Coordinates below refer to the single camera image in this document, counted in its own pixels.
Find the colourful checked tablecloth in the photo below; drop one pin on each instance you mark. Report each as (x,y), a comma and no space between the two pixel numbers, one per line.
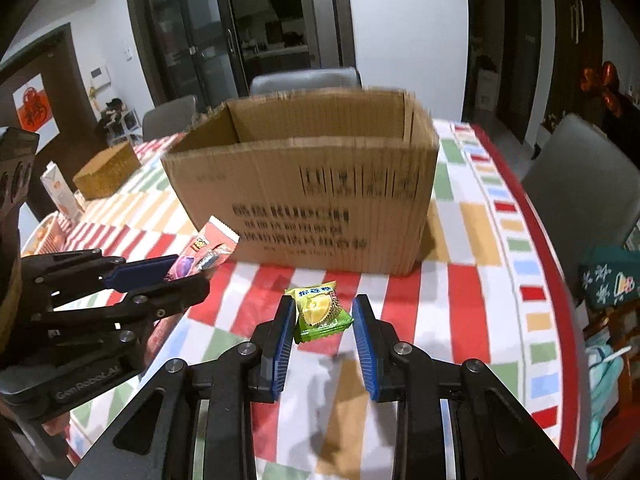
(490,289)

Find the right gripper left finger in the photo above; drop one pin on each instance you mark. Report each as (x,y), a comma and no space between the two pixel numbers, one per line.
(253,371)

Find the bowl of oranges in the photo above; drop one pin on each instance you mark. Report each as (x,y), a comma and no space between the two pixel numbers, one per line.
(49,236)

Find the brown cardboard box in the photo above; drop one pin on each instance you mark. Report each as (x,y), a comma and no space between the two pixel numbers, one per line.
(335,179)

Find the grey chair left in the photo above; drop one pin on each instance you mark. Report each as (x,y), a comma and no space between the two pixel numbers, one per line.
(169,118)

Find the grey chair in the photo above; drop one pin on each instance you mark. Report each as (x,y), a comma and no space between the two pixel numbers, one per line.
(309,79)
(585,191)
(169,118)

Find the dark green cushion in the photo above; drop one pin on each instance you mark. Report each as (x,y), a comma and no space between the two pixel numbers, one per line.
(609,276)

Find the pink white snack packet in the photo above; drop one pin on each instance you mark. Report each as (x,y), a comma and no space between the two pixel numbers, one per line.
(208,250)

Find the orange white carton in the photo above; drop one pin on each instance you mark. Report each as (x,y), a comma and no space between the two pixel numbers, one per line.
(60,193)

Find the white shelf rack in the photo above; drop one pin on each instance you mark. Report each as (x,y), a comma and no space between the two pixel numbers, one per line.
(120,125)

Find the person's left hand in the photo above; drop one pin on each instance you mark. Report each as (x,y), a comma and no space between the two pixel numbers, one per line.
(57,425)

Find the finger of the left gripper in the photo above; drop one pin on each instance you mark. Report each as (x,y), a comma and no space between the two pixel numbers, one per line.
(147,305)
(62,277)

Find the red foil balloon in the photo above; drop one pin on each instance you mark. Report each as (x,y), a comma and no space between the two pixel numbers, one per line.
(603,81)

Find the red paper door decoration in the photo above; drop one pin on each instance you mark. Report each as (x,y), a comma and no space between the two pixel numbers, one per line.
(34,110)

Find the green durian candy packet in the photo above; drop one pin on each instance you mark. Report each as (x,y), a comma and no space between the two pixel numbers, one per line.
(320,313)

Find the grey chair right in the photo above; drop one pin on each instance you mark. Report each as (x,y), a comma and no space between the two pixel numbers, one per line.
(585,191)

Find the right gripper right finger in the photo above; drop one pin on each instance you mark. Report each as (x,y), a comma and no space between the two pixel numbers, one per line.
(396,371)

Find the woven wicker box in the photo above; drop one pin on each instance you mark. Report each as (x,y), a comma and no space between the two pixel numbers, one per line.
(105,173)

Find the grey chair middle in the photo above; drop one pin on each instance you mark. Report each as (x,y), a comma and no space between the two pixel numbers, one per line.
(309,79)

